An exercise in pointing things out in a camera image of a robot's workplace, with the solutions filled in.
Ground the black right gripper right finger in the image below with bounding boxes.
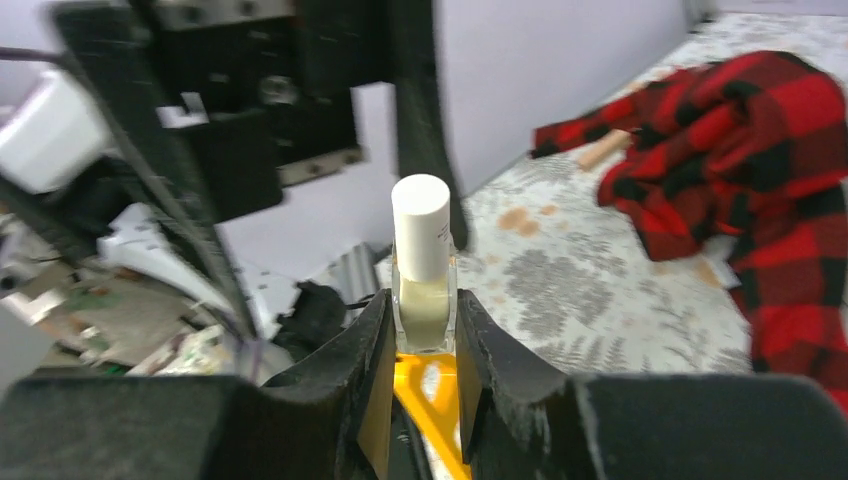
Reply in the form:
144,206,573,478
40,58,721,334
456,290,847,479

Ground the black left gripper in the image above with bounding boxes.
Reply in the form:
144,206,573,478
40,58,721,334
52,0,471,338

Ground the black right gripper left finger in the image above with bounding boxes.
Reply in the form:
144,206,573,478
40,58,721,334
1,292,394,479

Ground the white cap nail polish bottle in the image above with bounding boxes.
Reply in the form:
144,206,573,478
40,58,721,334
391,174,457,355

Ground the yellow toy block ramp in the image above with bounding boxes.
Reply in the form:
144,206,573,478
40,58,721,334
394,354,472,480

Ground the floral patterned table mat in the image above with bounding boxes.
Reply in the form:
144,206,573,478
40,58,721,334
377,13,848,480

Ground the red black plaid shirt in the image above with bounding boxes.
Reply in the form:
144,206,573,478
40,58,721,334
530,50,847,406

